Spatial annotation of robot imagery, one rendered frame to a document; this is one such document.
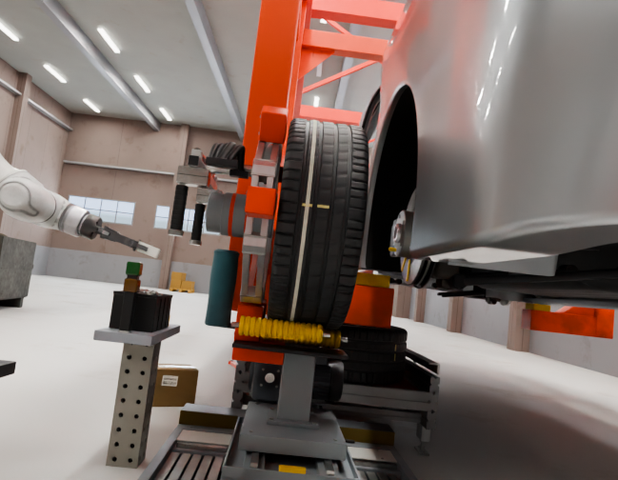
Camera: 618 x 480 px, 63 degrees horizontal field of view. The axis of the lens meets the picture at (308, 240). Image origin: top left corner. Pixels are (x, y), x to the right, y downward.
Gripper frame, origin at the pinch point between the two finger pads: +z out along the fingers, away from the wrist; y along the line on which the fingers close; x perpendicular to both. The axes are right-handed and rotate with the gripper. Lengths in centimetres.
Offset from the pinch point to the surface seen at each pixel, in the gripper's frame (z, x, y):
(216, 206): 13.9, -20.5, -1.3
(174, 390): 21, 59, 97
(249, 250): 28.7, -10.4, -22.0
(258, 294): 36.0, 0.1, -10.3
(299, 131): 29, -47, -20
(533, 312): 254, -65, 217
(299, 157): 31, -38, -27
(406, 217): 69, -39, -10
